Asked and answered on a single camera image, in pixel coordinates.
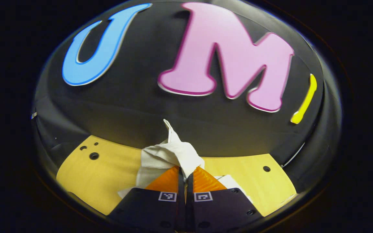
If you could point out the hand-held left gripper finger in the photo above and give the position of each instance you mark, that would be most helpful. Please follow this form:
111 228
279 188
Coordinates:
181 200
189 200

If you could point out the white jeans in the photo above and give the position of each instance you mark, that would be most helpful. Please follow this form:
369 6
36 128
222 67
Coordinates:
170 155

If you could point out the small white clip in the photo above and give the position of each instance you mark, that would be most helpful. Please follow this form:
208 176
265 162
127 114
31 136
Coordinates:
33 115

